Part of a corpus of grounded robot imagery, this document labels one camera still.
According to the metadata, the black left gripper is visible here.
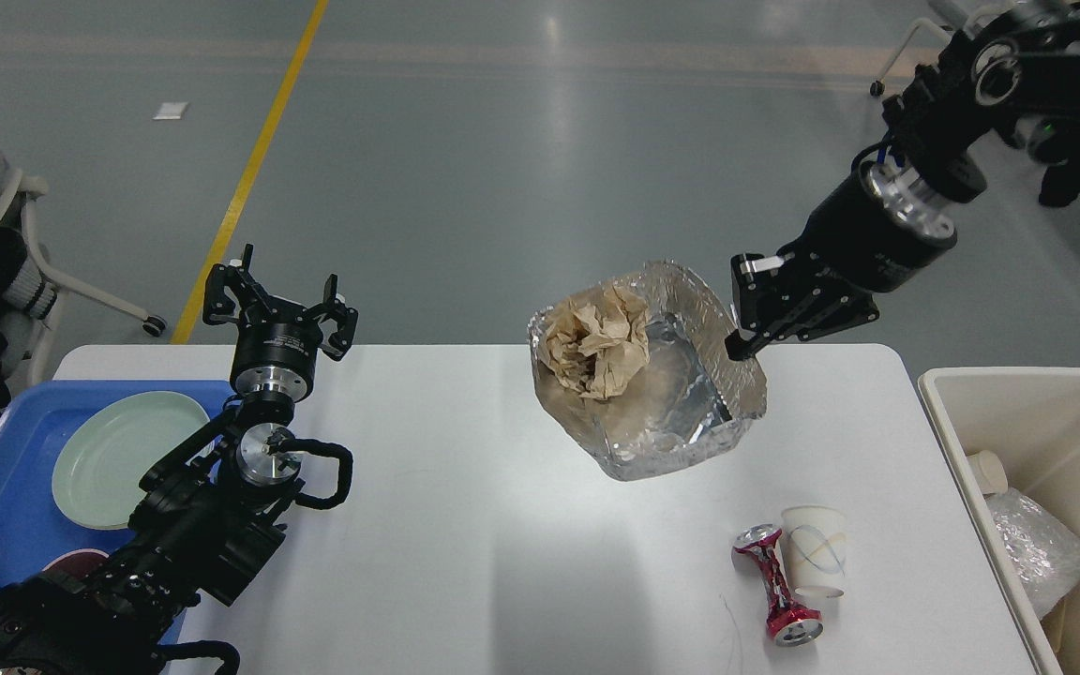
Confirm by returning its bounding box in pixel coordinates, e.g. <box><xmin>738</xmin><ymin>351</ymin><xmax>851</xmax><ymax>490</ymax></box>
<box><xmin>202</xmin><ymin>244</ymin><xmax>359</xmax><ymax>402</ymax></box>

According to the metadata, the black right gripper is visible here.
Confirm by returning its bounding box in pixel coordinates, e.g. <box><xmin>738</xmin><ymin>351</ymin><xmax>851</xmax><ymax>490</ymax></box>
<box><xmin>725</xmin><ymin>161</ymin><xmax>957</xmax><ymax>362</ymax></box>

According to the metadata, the aluminium foil tray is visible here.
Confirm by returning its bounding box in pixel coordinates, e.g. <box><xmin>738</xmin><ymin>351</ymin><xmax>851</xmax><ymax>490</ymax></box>
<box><xmin>528</xmin><ymin>261</ymin><xmax>767</xmax><ymax>480</ymax></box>

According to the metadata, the mint green plate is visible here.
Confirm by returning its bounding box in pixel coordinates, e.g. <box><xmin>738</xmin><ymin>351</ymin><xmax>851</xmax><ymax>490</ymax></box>
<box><xmin>51</xmin><ymin>390</ymin><xmax>210</xmax><ymax>531</ymax></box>

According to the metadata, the plain white paper cup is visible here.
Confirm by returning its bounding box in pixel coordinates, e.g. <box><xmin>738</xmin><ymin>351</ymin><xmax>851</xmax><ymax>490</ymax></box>
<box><xmin>966</xmin><ymin>450</ymin><xmax>1009</xmax><ymax>497</ymax></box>

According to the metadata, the pink mug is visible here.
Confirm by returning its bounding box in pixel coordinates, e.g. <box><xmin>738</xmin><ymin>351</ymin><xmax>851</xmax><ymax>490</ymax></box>
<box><xmin>43</xmin><ymin>548</ymin><xmax>109</xmax><ymax>579</ymax></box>

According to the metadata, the clear plastic container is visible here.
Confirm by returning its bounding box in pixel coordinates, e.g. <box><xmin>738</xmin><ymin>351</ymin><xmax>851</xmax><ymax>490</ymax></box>
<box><xmin>986</xmin><ymin>487</ymin><xmax>1080</xmax><ymax>619</ymax></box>

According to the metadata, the brown paper bag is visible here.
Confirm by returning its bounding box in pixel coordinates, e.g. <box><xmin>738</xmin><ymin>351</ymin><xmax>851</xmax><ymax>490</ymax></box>
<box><xmin>1039</xmin><ymin>598</ymin><xmax>1068</xmax><ymax>656</ymax></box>

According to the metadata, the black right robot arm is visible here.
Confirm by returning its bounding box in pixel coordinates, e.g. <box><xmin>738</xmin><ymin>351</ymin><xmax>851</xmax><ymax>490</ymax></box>
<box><xmin>725</xmin><ymin>1</ymin><xmax>1080</xmax><ymax>362</ymax></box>

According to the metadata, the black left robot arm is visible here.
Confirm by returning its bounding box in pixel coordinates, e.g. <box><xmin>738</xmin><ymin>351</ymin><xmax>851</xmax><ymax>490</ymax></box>
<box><xmin>0</xmin><ymin>247</ymin><xmax>357</xmax><ymax>674</ymax></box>

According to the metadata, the crumpled brown paper ball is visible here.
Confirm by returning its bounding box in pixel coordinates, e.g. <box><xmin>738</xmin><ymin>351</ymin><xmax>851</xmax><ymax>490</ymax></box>
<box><xmin>537</xmin><ymin>285</ymin><xmax>652</xmax><ymax>401</ymax></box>

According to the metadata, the white office chair left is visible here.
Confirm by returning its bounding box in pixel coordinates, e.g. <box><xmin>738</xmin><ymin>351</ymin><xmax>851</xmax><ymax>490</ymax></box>
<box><xmin>0</xmin><ymin>168</ymin><xmax>167</xmax><ymax>389</ymax></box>

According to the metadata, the grey office chair right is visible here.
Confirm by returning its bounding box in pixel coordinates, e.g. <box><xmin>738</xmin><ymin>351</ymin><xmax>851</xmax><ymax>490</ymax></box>
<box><xmin>867</xmin><ymin>1</ymin><xmax>994</xmax><ymax>99</ymax></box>

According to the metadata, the red snack wrapper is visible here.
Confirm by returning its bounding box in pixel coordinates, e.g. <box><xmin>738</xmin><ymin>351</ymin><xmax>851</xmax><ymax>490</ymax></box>
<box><xmin>732</xmin><ymin>524</ymin><xmax>824</xmax><ymax>648</ymax></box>

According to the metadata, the beige plastic bin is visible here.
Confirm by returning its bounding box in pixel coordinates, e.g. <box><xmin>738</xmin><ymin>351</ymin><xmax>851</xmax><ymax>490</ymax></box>
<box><xmin>918</xmin><ymin>367</ymin><xmax>1080</xmax><ymax>674</ymax></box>

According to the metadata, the blue plastic tray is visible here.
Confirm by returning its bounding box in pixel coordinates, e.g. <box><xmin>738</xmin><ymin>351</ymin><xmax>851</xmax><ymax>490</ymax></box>
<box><xmin>0</xmin><ymin>380</ymin><xmax>231</xmax><ymax>588</ymax></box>

